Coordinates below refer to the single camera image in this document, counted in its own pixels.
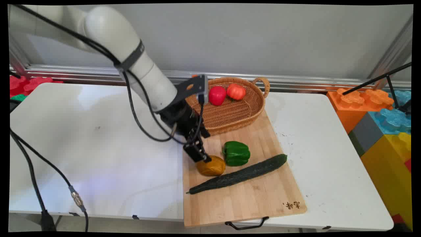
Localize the aluminium frame post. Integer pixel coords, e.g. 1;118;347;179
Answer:
368;15;413;89

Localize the blue foam block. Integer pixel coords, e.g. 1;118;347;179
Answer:
368;90;412;135

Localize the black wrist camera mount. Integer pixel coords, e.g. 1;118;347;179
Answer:
168;74;209;105

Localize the red bell pepper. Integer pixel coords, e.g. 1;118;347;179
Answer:
209;86;227;106

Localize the dark green cucumber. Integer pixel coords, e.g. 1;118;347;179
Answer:
186;154;288;195

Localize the wooden cutting board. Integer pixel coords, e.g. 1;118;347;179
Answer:
182;109;308;228

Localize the black tripod stand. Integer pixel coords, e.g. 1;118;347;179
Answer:
342;62;412;114

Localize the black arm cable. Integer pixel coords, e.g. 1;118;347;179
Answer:
13;5;205;145

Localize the red tomato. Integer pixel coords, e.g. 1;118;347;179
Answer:
227;83;246;100

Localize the thick black cable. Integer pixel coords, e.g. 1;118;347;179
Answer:
10;132;56;232

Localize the black cable with metal connector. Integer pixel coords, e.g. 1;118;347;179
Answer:
10;128;89;232

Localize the grey foam block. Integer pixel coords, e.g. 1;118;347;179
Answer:
348;112;384;157

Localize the green bell pepper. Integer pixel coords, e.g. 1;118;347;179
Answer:
222;141;251;167

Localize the woven wicker basket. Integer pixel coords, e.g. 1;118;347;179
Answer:
186;77;270;136

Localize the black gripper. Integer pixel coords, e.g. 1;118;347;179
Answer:
160;100;212;163

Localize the brown potato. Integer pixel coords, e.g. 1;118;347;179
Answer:
196;155;226;176

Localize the black cutting board handle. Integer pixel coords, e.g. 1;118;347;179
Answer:
225;216;270;230

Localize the aluminium frame rail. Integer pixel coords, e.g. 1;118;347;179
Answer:
9;64;411;92

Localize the orange foam block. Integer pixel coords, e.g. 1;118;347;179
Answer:
326;88;394;134

